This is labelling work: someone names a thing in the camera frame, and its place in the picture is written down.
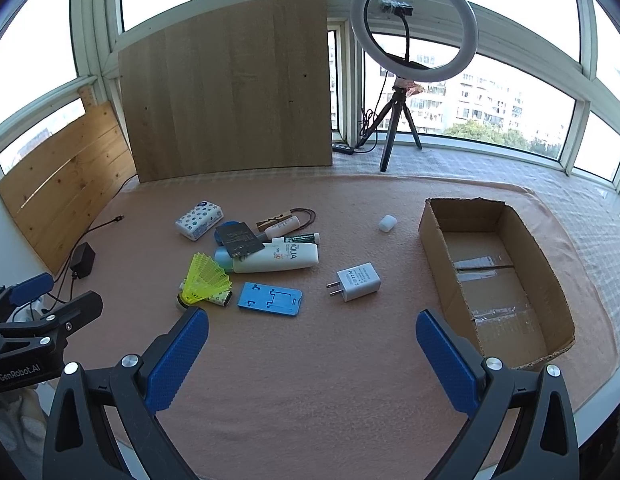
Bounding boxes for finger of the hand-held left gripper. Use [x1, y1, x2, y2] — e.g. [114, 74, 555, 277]
[0, 272, 54, 322]
[36, 290, 104, 345]

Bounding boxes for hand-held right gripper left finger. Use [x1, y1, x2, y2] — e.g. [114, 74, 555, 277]
[42, 306, 211, 480]

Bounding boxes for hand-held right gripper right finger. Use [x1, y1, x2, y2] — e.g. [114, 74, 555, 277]
[416, 308, 581, 480]

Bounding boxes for cardboard box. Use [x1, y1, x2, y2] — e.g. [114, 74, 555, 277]
[418, 197, 576, 372]

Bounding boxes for yellow shuttlecock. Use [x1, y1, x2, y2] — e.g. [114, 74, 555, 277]
[175, 253, 234, 311]

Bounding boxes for blue phone stand plate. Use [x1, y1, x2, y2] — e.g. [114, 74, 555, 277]
[238, 282, 305, 318]

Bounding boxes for white charger plug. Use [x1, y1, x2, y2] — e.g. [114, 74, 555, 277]
[327, 262, 381, 303]

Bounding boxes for black card package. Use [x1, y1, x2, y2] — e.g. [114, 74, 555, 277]
[215, 223, 265, 259]

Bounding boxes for white sunscreen bottle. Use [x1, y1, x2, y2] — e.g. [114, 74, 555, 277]
[214, 241, 321, 273]

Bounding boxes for wooden clothespin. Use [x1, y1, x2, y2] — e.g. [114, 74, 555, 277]
[256, 212, 293, 231]

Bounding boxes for small white tube bottle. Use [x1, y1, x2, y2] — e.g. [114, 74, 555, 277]
[264, 215, 301, 238]

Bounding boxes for black power adapter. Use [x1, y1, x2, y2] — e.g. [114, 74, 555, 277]
[70, 242, 96, 280]

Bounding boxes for pine plank board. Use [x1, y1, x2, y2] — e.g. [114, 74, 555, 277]
[0, 87, 138, 276]

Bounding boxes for pink blanket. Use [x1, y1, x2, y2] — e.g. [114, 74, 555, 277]
[40, 172, 620, 480]

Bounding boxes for white patterned tissue pack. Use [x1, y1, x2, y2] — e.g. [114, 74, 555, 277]
[175, 200, 225, 241]

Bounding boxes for checked white cloth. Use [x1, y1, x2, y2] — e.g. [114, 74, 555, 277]
[335, 142, 620, 341]

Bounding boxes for black tripod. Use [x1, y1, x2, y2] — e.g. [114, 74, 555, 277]
[362, 77, 423, 173]

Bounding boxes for large wooden board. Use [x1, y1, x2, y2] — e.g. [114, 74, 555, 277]
[118, 0, 335, 183]

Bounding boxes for pink crumpled tape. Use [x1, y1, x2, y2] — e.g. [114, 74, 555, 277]
[392, 76, 423, 96]

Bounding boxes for black usb cable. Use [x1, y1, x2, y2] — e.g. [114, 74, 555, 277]
[54, 214, 125, 291]

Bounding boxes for brown hair ties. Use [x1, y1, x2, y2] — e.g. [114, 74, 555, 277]
[289, 207, 319, 234]

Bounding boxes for black ring light cables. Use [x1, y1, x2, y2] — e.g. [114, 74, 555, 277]
[356, 107, 387, 153]

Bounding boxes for white window frame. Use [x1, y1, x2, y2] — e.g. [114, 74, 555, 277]
[0, 0, 620, 201]

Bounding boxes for white ring light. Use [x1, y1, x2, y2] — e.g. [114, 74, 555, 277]
[351, 0, 478, 83]

